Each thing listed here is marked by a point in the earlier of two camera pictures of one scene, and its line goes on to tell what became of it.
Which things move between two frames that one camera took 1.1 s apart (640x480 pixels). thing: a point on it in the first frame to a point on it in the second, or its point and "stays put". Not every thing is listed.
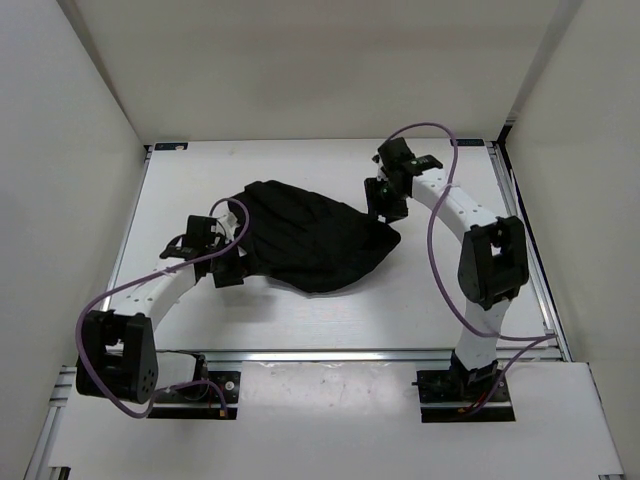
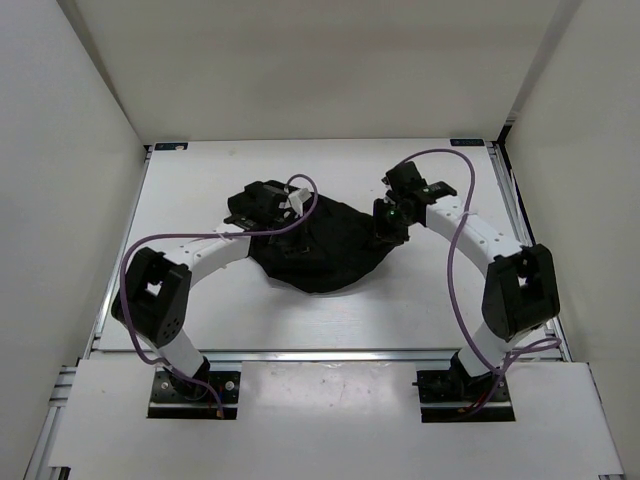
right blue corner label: (467, 142) stays put
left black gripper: (233, 276) to (291, 217)
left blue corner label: (170, 146) stays put
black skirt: (307, 240) stays put
